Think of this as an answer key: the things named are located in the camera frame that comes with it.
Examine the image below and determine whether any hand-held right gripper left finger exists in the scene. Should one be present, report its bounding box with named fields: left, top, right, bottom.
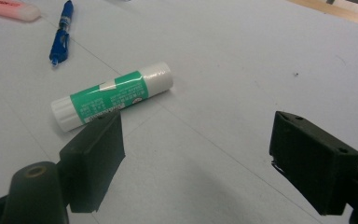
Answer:
left=59, top=110, right=126, bottom=214

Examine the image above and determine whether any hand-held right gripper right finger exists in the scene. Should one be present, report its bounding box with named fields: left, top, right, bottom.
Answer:
left=269, top=110, right=358, bottom=217

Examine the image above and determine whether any green and white glue stick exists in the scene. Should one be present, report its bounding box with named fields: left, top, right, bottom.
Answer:
left=50, top=61, right=174, bottom=133

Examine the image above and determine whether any blue pen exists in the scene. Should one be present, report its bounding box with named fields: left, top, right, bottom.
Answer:
left=48, top=0, right=75, bottom=67

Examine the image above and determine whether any orange highlighter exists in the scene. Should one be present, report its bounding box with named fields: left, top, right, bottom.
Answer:
left=0, top=0, right=42, bottom=22

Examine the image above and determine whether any wooden table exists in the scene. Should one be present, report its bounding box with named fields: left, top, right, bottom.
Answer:
left=287, top=0, right=358, bottom=30

